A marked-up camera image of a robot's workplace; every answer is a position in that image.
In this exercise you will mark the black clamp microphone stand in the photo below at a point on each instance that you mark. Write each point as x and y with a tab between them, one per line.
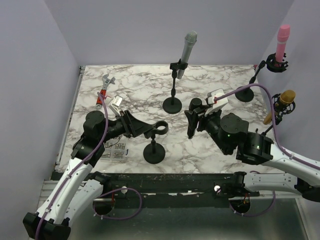
154	152

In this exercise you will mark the black tripod microphone stand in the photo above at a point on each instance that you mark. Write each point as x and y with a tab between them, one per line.
277	117

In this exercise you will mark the gold microphone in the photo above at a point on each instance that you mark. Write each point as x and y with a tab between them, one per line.
281	103

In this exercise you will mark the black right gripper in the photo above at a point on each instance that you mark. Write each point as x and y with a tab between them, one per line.
193	118

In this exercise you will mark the black handheld microphone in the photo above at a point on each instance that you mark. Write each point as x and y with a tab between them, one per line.
196	106

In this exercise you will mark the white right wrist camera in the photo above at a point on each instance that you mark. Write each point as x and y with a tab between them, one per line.
213	104

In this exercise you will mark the aluminium extrusion rail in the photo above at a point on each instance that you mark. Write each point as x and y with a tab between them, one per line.
49	185

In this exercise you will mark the red adjustable wrench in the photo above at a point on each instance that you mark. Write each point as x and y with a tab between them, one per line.
106	82

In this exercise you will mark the black metal base rail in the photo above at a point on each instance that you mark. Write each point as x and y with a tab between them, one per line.
151	190

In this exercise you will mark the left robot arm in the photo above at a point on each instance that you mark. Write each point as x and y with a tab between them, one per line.
54	218

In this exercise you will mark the clear plastic screw box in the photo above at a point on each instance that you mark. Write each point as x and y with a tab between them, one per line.
115	151

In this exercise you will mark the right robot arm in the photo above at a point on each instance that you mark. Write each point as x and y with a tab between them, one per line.
231	135

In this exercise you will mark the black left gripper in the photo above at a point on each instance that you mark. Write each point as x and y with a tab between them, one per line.
133	127

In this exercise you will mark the pink microphone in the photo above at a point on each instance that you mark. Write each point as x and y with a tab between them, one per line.
282	38

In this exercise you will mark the silver grey microphone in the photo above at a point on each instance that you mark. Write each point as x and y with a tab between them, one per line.
189	41

